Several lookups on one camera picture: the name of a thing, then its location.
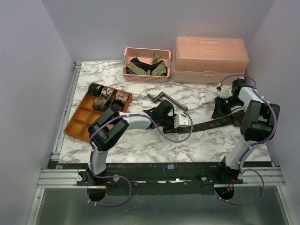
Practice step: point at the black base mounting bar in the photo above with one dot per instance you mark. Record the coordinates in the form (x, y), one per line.
(147, 179)

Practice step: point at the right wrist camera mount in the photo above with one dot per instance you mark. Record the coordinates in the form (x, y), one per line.
(223, 92)

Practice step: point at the pink plastic storage box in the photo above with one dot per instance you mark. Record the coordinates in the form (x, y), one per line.
(208, 59)

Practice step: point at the navy maroon striped rolled tie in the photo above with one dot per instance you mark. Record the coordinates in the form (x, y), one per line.
(118, 105)

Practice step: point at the dark brown blue floral tie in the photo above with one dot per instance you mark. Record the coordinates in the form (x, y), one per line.
(234, 119)

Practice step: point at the colourful patterned rolled tie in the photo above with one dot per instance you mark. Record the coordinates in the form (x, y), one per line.
(122, 96)

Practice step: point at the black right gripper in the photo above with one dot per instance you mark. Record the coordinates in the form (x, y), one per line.
(220, 107)

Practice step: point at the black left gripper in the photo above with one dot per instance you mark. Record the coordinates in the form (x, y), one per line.
(172, 118)

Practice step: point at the black tie in basket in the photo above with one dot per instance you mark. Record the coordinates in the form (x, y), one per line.
(140, 63)

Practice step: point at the pink plastic basket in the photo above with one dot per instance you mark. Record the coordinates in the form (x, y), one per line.
(146, 65)

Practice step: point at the dark green rolled tie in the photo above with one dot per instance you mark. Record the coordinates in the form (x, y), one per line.
(95, 89)

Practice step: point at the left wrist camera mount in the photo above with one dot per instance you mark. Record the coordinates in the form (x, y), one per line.
(181, 121)

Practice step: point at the grey floral rolled tie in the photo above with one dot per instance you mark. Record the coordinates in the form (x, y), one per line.
(108, 92)

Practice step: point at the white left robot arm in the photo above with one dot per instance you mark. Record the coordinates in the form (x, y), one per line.
(105, 131)

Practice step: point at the gold floral rolled tie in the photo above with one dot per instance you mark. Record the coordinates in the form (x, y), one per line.
(101, 104)

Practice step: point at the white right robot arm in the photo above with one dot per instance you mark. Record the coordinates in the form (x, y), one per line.
(257, 127)

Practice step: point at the orange wooden divided tray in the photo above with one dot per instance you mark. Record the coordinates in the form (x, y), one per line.
(84, 116)

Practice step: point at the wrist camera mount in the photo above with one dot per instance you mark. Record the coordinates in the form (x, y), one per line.
(223, 92)
(181, 121)

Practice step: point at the olive green patterned tie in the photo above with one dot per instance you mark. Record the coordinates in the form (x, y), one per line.
(145, 69)

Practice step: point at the dark metal crank handle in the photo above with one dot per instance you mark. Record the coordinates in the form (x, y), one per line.
(163, 96)

